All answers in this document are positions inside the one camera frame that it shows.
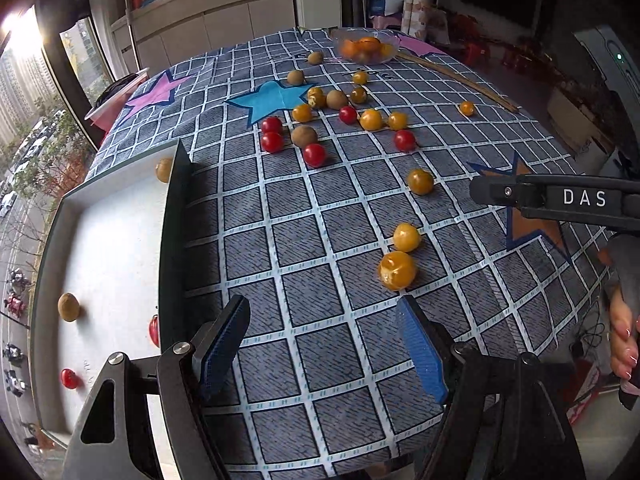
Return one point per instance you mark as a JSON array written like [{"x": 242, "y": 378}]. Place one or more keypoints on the person's right hand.
[{"x": 620, "y": 325}]

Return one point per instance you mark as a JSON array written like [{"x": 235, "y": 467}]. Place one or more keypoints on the checked tablecloth with stars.
[{"x": 310, "y": 240}]

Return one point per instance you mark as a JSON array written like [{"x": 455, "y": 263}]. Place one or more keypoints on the cardboard box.
[{"x": 575, "y": 115}]

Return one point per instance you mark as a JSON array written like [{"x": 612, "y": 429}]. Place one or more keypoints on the patterned paper bag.
[{"x": 417, "y": 7}]

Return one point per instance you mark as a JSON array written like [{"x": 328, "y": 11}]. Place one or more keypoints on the clear glass bowl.
[{"x": 367, "y": 57}]

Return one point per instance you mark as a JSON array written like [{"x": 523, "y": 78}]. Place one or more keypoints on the white tray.
[{"x": 110, "y": 240}]

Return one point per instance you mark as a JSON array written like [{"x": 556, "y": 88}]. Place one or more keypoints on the orange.
[
  {"x": 386, "y": 50},
  {"x": 370, "y": 42},
  {"x": 350, "y": 49}
]

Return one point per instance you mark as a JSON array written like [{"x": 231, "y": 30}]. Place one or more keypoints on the white cabinet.
[{"x": 225, "y": 20}]

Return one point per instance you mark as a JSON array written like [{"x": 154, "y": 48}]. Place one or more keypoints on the red cherry tomato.
[
  {"x": 272, "y": 142},
  {"x": 315, "y": 155},
  {"x": 272, "y": 124},
  {"x": 404, "y": 140},
  {"x": 154, "y": 331},
  {"x": 69, "y": 378},
  {"x": 348, "y": 114}
]

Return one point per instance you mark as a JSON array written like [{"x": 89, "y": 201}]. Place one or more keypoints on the red plastic stool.
[{"x": 477, "y": 51}]

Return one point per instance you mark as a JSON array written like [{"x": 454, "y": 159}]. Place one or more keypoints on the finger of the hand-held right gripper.
[{"x": 535, "y": 196}]

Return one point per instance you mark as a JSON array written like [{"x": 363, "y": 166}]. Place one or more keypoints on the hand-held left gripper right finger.
[{"x": 422, "y": 355}]

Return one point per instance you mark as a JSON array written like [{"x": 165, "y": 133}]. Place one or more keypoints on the wooden stick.
[{"x": 465, "y": 79}]

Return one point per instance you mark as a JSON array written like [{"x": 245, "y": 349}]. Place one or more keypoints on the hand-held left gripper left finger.
[{"x": 226, "y": 345}]

